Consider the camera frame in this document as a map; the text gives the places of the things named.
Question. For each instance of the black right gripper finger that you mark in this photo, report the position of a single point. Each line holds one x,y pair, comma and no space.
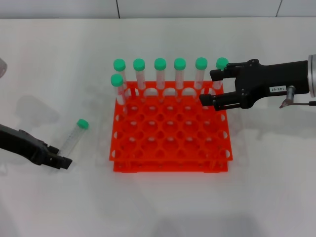
217,74
207,100

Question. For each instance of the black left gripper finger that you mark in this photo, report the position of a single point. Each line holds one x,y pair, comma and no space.
53,150
63,163

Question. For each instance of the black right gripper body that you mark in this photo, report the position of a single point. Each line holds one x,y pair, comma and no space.
271,79

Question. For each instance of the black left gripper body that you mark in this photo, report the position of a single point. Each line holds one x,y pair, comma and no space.
22,145

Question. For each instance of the green capped test tube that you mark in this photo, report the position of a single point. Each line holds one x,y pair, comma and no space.
82,124
116,80
139,64
119,64
160,64
220,63
201,63
179,64

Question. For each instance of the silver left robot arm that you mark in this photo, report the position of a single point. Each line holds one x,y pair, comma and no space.
2,66

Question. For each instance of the orange test tube rack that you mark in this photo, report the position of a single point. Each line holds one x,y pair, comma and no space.
172,168

